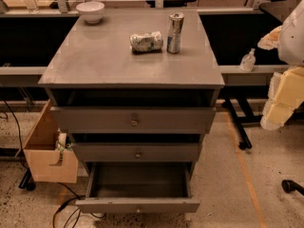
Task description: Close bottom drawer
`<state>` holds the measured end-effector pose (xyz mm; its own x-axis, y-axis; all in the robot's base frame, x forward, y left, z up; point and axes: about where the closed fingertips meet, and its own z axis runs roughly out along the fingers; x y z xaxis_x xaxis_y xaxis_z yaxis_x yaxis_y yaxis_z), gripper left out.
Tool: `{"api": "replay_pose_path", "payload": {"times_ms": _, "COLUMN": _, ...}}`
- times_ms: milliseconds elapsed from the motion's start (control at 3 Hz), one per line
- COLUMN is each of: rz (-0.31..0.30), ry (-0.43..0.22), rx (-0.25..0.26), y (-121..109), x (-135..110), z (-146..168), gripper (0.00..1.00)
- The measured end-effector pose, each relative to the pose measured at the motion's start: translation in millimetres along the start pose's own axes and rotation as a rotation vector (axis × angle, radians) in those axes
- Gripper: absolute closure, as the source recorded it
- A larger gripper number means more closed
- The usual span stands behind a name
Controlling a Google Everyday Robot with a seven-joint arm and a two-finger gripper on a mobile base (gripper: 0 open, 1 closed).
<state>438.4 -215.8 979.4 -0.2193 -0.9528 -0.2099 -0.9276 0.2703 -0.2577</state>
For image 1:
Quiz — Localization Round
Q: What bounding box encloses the grey drawer cabinet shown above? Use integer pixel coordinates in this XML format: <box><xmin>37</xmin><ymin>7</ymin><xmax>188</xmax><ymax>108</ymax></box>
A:
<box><xmin>37</xmin><ymin>7</ymin><xmax>226</xmax><ymax>221</ymax></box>

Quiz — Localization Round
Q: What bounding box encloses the black caster wheel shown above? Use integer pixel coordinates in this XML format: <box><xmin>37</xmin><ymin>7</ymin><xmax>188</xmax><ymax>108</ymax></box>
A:
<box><xmin>281</xmin><ymin>180</ymin><xmax>304</xmax><ymax>196</ymax></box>

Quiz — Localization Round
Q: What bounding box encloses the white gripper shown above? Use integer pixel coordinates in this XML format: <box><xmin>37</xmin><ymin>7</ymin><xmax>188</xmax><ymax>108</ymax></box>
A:
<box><xmin>257</xmin><ymin>26</ymin><xmax>304</xmax><ymax>130</ymax></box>

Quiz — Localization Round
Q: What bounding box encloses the grey middle drawer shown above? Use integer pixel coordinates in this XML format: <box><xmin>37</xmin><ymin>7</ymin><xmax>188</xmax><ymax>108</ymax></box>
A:
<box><xmin>71</xmin><ymin>134</ymin><xmax>201</xmax><ymax>162</ymax></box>

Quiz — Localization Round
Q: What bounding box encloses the grey drawer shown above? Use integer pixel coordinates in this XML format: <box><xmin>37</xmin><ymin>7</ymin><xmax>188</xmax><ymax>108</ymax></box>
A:
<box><xmin>76</xmin><ymin>162</ymin><xmax>200</xmax><ymax>213</ymax></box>
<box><xmin>51</xmin><ymin>88</ymin><xmax>217</xmax><ymax>134</ymax></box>
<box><xmin>71</xmin><ymin>134</ymin><xmax>201</xmax><ymax>162</ymax></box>

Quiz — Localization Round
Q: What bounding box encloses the black floor cable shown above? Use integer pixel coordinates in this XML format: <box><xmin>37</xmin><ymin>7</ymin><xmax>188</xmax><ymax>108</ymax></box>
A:
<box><xmin>51</xmin><ymin>182</ymin><xmax>107</xmax><ymax>228</ymax></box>

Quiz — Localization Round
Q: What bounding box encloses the upright silver can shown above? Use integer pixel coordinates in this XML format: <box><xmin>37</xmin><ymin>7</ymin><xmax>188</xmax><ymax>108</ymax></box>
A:
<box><xmin>167</xmin><ymin>12</ymin><xmax>184</xmax><ymax>53</ymax></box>

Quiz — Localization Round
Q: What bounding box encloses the white ceramic bowl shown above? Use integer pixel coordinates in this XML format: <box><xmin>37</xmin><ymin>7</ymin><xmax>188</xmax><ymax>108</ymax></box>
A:
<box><xmin>76</xmin><ymin>1</ymin><xmax>105</xmax><ymax>24</ymax></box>

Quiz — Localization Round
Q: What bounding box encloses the black table leg frame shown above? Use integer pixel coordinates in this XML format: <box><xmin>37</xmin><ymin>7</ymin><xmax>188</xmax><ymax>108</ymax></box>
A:
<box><xmin>219</xmin><ymin>85</ymin><xmax>268</xmax><ymax>150</ymax></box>

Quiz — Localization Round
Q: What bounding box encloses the hand sanitizer pump bottle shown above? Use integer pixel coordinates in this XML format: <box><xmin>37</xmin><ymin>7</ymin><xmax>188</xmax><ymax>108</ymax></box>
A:
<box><xmin>239</xmin><ymin>48</ymin><xmax>256</xmax><ymax>72</ymax></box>

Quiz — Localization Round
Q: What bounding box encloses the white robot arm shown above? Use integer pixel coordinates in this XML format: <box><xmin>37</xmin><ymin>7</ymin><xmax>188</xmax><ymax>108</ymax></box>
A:
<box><xmin>257</xmin><ymin>1</ymin><xmax>304</xmax><ymax>130</ymax></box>

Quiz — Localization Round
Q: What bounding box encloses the grey bottom drawer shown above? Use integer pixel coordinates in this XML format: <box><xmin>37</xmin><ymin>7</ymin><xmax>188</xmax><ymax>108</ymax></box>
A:
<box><xmin>76</xmin><ymin>162</ymin><xmax>200</xmax><ymax>213</ymax></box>

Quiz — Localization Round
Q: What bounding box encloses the grey top drawer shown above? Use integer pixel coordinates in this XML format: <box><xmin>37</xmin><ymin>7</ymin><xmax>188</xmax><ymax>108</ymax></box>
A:
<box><xmin>51</xmin><ymin>88</ymin><xmax>217</xmax><ymax>134</ymax></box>

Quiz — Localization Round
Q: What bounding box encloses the crushed green white can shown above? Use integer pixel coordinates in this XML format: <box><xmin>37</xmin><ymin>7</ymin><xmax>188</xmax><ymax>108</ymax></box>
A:
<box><xmin>129</xmin><ymin>31</ymin><xmax>163</xmax><ymax>52</ymax></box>

